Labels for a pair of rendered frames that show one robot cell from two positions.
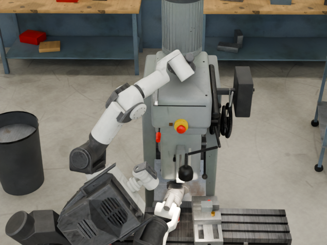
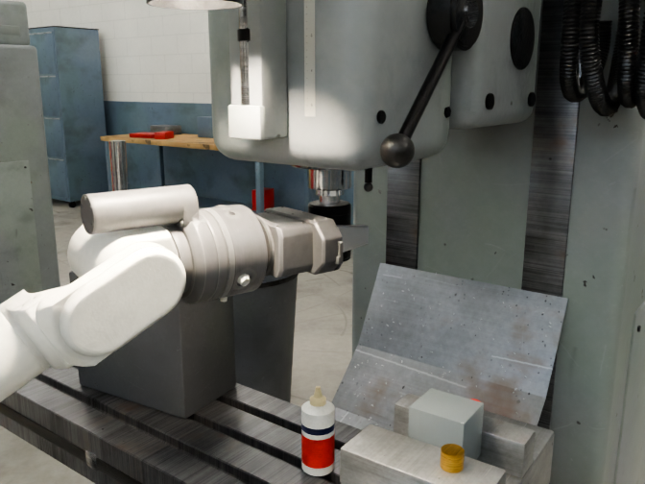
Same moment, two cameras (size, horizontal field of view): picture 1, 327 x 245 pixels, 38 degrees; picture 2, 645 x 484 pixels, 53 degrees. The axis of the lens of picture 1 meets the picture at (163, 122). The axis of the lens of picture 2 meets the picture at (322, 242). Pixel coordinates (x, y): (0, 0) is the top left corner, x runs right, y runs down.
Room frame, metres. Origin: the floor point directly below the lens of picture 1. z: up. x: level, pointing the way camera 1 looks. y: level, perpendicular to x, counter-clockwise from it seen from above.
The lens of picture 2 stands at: (1.35, -0.47, 1.39)
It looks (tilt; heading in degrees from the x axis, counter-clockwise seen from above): 14 degrees down; 35
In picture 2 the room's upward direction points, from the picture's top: straight up
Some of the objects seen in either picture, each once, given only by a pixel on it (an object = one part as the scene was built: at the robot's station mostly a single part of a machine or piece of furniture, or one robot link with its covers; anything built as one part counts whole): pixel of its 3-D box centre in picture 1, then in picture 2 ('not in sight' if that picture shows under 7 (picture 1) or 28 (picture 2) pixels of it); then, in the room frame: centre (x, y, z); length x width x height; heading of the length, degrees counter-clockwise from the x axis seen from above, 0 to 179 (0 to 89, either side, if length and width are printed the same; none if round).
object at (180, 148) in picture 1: (180, 164); (256, 18); (1.81, -0.08, 1.44); 0.04 x 0.04 x 0.21; 88
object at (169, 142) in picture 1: (180, 146); (332, 1); (1.93, -0.09, 1.47); 0.21 x 0.19 x 0.32; 88
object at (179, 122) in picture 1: (181, 125); not in sight; (1.69, -0.08, 1.76); 0.06 x 0.02 x 0.06; 88
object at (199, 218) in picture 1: (207, 218); (419, 476); (1.86, -0.24, 1.02); 0.15 x 0.06 x 0.04; 90
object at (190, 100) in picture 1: (181, 86); not in sight; (1.94, -0.09, 1.81); 0.47 x 0.26 x 0.16; 178
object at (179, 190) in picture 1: (175, 193); (259, 247); (1.83, -0.06, 1.23); 0.13 x 0.12 x 0.10; 73
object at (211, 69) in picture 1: (212, 89); not in sight; (1.95, -0.23, 1.79); 0.45 x 0.04 x 0.04; 178
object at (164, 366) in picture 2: not in sight; (153, 326); (1.97, 0.27, 1.03); 0.22 x 0.12 x 0.20; 95
